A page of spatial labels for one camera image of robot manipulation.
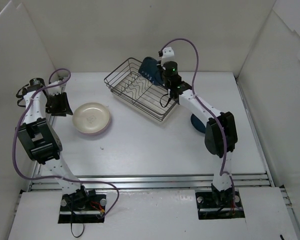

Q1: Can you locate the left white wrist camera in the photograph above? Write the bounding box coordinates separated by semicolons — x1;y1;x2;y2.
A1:
48;80;64;96

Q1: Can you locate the aluminium left rail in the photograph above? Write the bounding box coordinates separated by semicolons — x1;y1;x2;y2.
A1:
26;76;67;192

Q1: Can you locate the black cable on floor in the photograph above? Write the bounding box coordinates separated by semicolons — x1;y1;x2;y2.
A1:
69;207;85;238

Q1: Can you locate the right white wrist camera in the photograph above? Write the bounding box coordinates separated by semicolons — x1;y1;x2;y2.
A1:
158;47;175;65

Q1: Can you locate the black wire dish rack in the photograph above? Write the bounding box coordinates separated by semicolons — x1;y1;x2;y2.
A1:
104;57;177;124

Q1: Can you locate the aluminium right rail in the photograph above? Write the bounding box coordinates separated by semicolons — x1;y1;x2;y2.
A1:
234;76;295;218

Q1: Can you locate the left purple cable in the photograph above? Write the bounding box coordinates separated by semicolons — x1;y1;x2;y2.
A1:
13;68;120;218

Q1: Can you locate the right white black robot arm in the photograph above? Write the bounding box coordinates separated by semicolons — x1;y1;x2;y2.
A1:
157;61;238;206

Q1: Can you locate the aluminium rail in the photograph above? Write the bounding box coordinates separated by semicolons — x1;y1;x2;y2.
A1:
31;171;272;191
234;76;295;218
26;76;67;192

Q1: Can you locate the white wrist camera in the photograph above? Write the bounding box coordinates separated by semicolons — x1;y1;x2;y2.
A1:
158;47;175;65
48;80;64;96

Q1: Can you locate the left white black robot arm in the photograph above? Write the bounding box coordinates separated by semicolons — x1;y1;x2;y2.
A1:
17;78;90;210

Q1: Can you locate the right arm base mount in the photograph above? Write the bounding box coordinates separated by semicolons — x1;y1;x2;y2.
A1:
195;190;245;220

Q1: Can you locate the pink plate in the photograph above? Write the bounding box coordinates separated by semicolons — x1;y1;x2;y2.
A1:
73;118;111;136

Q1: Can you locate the aluminium front rail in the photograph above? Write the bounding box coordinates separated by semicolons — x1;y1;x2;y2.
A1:
31;171;272;191

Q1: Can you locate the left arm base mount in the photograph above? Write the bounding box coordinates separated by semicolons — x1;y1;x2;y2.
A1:
58;191;107;224

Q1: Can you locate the blue shell-shaped plate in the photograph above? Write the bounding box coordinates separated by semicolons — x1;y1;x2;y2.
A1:
190;114;206;134

